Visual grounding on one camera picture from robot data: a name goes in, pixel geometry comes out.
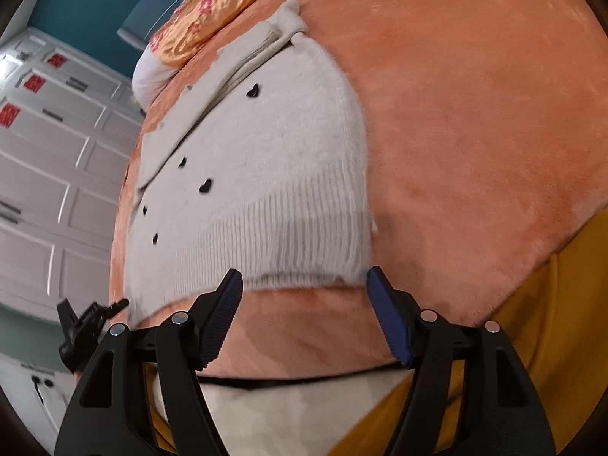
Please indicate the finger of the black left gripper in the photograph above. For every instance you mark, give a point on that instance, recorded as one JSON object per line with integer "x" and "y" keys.
{"x": 82, "y": 333}

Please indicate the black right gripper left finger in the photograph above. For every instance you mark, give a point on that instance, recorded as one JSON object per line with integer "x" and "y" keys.
{"x": 140, "y": 393}

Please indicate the white knitted sweater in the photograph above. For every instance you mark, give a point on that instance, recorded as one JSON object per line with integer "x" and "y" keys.
{"x": 260, "y": 166}

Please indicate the mustard yellow garment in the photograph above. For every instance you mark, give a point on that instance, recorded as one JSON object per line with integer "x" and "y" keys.
{"x": 557, "y": 322}

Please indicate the orange floral satin pillow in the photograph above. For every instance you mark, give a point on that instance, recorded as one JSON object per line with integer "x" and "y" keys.
{"x": 191, "y": 25}

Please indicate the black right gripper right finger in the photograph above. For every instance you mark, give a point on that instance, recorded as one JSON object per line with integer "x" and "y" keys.
{"x": 470, "y": 393}

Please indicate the white panelled wardrobe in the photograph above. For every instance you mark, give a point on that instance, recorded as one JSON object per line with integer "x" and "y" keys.
{"x": 68, "y": 127}

